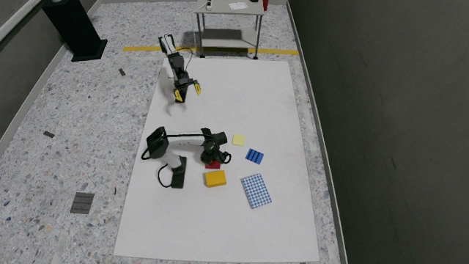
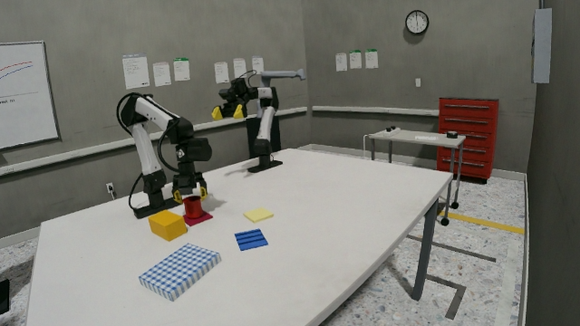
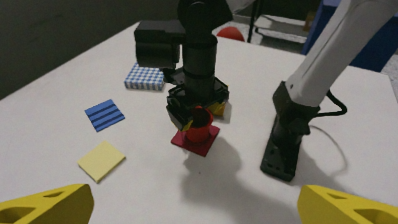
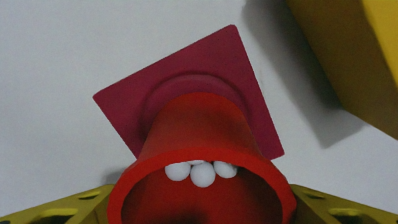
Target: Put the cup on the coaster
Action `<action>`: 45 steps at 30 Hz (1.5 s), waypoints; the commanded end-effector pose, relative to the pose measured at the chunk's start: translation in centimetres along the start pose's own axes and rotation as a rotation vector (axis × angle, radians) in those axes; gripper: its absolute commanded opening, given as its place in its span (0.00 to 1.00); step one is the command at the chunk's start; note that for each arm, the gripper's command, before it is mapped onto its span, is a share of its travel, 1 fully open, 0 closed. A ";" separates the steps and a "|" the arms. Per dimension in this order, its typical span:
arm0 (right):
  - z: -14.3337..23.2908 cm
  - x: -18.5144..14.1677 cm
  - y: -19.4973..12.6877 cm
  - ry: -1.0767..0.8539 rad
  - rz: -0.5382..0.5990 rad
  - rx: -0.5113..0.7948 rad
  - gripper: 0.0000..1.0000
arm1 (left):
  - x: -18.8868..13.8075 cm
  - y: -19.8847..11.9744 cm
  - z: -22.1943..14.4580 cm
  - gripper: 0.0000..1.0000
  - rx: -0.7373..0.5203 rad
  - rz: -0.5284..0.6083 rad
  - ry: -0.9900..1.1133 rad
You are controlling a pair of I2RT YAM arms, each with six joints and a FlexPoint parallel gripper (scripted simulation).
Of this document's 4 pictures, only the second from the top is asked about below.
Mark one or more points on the red cup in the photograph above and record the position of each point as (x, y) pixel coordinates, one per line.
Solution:
(193, 208)

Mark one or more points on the dark red flat square pad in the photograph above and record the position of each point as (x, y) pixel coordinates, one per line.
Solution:
(195, 221)

